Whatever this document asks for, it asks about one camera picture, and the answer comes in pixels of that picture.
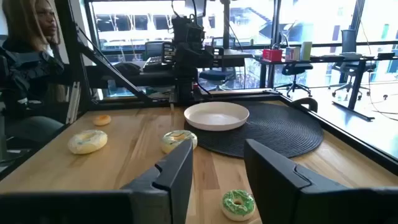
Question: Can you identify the large white frosted donut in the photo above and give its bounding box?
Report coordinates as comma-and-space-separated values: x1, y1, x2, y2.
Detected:
67, 129, 108, 156

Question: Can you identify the black computer mouse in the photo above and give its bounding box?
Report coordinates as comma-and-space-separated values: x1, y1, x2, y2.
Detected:
114, 62, 141, 76

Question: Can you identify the long black desk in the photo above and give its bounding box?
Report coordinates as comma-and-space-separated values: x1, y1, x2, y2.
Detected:
254, 52, 398, 121

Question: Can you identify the round white plate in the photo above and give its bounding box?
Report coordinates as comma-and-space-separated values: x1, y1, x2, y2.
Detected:
183, 101, 250, 132

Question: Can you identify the silver metal bracket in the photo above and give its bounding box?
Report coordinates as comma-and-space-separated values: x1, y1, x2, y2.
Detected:
66, 81, 81, 125

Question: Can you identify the pale green container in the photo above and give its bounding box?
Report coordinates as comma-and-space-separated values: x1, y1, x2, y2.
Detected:
300, 41, 313, 62

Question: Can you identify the red box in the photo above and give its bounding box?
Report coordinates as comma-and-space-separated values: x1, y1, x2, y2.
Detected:
262, 48, 284, 62

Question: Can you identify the white patterned box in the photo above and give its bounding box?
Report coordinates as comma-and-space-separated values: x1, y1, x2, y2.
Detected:
285, 46, 301, 62

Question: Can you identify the small orange donut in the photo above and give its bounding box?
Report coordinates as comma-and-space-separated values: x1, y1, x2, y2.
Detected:
93, 114, 112, 127

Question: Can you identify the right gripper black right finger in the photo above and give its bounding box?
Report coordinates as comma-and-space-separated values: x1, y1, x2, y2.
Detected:
244, 138, 346, 224

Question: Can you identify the black frame handle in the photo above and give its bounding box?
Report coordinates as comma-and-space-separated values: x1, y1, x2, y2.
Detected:
292, 97, 318, 113

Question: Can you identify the small green donut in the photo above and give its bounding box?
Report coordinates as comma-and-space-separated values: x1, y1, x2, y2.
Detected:
221, 189, 256, 222

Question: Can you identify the person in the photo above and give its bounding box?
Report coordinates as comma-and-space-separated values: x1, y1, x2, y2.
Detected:
0, 0, 69, 162

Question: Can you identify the black office chair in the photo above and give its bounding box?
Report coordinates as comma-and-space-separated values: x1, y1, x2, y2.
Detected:
328, 60, 377, 101
198, 68, 234, 91
275, 62, 314, 98

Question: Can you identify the large green frosted donut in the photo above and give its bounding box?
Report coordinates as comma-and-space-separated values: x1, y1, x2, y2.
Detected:
160, 129, 198, 155

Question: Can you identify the dark computer monitor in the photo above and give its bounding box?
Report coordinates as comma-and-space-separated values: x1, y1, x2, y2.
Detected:
144, 41, 164, 58

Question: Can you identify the dark office desk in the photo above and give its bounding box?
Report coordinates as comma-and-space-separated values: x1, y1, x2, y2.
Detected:
85, 67, 175, 88

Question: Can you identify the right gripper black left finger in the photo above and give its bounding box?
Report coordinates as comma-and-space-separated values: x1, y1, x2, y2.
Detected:
121, 138, 194, 224

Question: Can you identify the tall grey bin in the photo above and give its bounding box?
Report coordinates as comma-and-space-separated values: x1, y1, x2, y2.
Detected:
341, 29, 357, 54

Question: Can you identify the grey office desk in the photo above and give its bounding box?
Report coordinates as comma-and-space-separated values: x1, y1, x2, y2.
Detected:
214, 49, 254, 68

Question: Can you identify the black backlit keyboard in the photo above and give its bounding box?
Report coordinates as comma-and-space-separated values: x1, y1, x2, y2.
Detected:
142, 55, 163, 73

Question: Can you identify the round black woven placemat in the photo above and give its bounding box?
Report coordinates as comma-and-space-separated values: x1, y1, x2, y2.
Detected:
185, 102, 325, 159

